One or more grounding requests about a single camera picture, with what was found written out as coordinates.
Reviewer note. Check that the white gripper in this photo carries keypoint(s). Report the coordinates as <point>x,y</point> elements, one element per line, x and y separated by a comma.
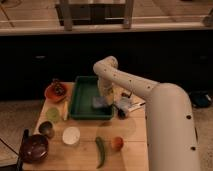
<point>106,90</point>

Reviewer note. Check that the blue grey sponge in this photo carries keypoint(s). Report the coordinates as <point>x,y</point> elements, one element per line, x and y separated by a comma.
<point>99,102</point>

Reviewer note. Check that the green plastic tray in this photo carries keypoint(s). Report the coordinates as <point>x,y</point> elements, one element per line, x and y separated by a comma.
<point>81,105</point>

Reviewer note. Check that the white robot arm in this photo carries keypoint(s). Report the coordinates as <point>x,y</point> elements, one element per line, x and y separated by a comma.
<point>171,135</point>

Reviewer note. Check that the pale yellow stick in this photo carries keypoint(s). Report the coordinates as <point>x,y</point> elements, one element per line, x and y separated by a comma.
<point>65,111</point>

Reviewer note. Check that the dark brown toy on plate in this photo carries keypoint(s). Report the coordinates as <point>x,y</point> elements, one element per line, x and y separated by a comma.
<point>58,88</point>

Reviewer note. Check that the green chili pepper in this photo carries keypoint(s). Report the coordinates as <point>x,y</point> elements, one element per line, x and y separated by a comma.
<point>101,148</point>

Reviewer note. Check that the orange fruit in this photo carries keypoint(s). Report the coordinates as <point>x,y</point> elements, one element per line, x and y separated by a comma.
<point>117,143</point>

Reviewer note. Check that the orange plate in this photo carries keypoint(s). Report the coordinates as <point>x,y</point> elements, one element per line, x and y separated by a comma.
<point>52,96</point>

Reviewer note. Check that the white bowl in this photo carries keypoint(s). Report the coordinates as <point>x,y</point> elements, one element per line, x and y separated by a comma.
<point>71,136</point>

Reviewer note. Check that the light green small plate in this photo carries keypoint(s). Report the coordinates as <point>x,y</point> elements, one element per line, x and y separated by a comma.
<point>52,115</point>

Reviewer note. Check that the small metal cup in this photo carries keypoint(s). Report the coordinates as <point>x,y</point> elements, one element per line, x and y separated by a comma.
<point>46,129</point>

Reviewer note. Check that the dark object on floor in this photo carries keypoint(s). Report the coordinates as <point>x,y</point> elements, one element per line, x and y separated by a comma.
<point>200,99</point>

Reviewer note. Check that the dark red bowl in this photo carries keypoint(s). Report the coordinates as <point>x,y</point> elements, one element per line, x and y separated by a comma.
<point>35,149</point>

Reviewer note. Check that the wooden shelf frame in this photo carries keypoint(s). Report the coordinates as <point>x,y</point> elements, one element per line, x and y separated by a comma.
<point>85,13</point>

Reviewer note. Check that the black spoon handle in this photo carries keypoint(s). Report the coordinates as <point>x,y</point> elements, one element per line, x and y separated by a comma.
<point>19,163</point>

